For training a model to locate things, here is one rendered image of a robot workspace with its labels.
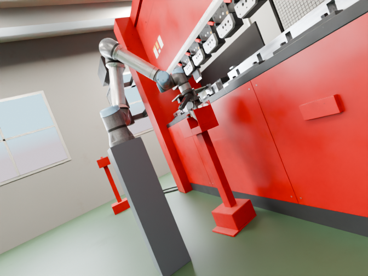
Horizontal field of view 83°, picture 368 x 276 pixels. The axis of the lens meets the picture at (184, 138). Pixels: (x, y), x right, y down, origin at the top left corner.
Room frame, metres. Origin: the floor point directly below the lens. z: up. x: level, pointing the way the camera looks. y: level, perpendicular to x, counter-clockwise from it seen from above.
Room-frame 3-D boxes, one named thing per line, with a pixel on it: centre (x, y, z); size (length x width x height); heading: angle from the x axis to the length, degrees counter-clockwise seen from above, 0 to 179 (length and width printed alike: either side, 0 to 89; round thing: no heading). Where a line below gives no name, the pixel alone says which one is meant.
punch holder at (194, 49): (1.69, -0.38, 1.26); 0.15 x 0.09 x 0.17; 22
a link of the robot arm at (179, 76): (1.35, -0.12, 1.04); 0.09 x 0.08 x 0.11; 89
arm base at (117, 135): (1.23, 0.34, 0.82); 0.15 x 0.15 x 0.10
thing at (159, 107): (2.82, -0.11, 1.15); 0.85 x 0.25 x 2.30; 112
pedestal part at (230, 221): (1.39, -0.10, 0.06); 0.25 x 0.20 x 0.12; 125
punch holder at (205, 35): (1.51, -0.46, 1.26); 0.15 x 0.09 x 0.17; 22
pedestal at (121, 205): (3.01, 1.21, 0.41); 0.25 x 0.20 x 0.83; 112
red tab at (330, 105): (0.84, -0.56, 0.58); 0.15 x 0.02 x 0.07; 22
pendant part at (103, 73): (2.84, 0.58, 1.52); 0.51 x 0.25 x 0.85; 28
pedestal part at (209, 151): (1.41, -0.13, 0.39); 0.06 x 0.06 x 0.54; 35
